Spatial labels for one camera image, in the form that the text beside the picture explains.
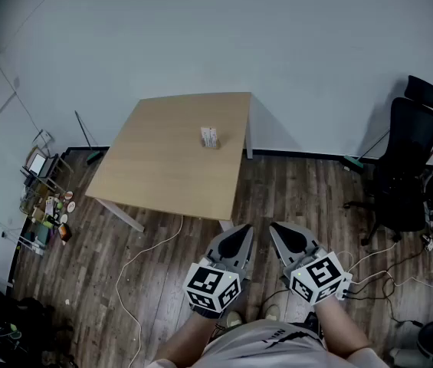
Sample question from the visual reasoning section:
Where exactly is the teal box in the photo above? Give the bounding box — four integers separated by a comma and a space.
34, 224, 52, 245

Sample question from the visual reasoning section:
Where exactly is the wooden table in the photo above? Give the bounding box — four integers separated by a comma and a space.
84, 92, 255, 233

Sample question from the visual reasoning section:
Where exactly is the white metal stand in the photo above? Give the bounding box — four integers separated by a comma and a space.
0, 212, 22, 245

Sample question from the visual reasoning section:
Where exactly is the orange box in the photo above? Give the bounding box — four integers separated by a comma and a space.
57, 223, 74, 243

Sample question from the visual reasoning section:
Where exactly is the open laptop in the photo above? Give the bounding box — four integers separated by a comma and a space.
29, 153, 49, 178

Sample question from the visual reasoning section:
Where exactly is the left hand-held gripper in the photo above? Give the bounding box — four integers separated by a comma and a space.
183, 223, 256, 320

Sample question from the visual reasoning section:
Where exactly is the person's left shoe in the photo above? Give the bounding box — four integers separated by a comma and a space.
225, 310, 244, 327

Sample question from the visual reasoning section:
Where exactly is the person's left forearm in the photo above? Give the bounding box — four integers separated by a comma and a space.
154, 312, 225, 364

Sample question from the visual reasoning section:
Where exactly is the person's right forearm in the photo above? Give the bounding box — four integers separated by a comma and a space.
313, 301, 374, 360

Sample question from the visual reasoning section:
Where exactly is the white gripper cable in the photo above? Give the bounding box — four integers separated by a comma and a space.
333, 241, 433, 297

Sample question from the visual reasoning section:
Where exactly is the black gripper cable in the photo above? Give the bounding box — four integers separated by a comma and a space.
344, 269, 425, 327

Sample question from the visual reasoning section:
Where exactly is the white floor cable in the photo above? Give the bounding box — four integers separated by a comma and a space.
115, 215, 185, 368

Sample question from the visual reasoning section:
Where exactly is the black-handled green broom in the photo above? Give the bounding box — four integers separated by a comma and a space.
74, 110, 103, 165

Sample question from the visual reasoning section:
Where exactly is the person's white t-shirt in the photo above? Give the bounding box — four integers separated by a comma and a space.
154, 318, 393, 368

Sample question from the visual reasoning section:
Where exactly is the green-headed floor brush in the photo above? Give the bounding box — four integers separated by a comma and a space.
340, 127, 392, 174

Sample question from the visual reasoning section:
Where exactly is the black office chair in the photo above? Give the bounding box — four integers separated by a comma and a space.
0, 278, 74, 360
344, 74, 433, 247

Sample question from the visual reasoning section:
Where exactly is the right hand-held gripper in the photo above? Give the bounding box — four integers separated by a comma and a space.
269, 222, 354, 306

